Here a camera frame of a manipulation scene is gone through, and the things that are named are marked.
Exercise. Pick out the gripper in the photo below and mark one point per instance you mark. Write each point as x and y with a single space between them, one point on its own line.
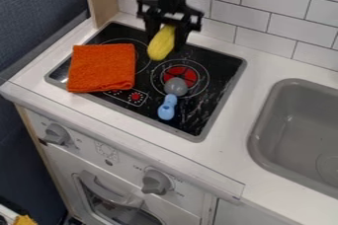
169 12

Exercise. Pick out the yellow toy corn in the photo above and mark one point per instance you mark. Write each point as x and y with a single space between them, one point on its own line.
161 43

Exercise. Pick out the toy stove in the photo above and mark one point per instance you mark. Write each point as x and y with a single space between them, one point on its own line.
167 87

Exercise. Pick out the blue and grey toy spoon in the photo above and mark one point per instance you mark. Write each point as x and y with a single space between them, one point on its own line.
171 99

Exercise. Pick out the orange cloth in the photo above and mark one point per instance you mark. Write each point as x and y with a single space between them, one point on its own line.
102 67

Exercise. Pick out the toy sink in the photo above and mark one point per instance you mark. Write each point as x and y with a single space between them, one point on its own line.
299 136

